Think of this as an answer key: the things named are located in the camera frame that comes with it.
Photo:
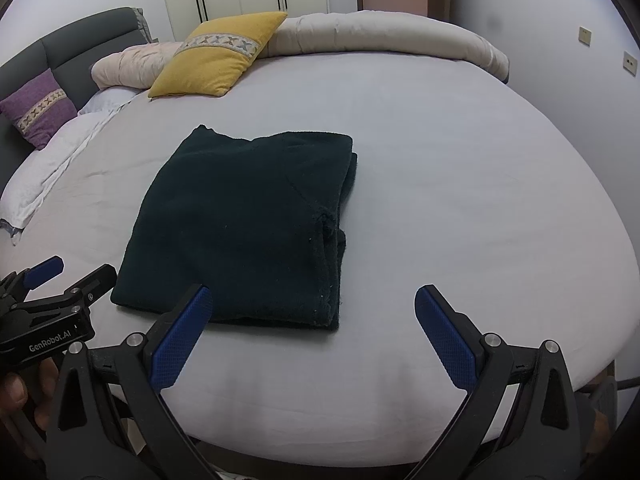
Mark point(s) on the beige rolled duvet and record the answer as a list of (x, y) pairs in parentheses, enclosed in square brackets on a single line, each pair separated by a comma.
[(380, 32)]

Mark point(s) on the bed with white sheet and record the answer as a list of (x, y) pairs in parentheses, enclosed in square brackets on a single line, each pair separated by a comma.
[(450, 185)]

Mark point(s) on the white pillow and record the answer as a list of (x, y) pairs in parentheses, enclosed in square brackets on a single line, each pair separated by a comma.
[(45, 170)]

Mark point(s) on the dark green sweater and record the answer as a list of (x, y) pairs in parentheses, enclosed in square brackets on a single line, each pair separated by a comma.
[(235, 230)]

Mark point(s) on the grey upholstered headboard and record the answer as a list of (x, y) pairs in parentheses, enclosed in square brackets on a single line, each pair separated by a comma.
[(80, 42)]

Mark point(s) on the pale blue pillow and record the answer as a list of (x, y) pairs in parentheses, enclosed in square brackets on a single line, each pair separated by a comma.
[(105, 100)]

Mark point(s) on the yellow patterned pillow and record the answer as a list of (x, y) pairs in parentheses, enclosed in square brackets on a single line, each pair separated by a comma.
[(220, 55)]

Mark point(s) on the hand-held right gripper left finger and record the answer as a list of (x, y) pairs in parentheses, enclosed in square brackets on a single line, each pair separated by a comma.
[(182, 340)]

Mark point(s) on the person's left hand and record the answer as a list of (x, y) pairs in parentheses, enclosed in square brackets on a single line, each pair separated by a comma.
[(12, 392)]

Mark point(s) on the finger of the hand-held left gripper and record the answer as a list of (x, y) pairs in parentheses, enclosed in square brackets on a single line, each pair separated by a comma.
[(45, 268), (95, 281)]

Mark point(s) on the wall socket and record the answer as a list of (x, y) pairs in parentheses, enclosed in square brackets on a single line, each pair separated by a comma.
[(585, 35), (630, 63)]

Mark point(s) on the pale pink pillow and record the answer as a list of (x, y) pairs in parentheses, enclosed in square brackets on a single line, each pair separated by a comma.
[(132, 65)]

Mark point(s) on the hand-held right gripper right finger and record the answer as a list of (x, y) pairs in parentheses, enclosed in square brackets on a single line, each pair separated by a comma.
[(445, 340)]

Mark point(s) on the purple patterned pillow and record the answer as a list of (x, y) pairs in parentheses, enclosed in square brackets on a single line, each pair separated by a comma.
[(40, 107)]

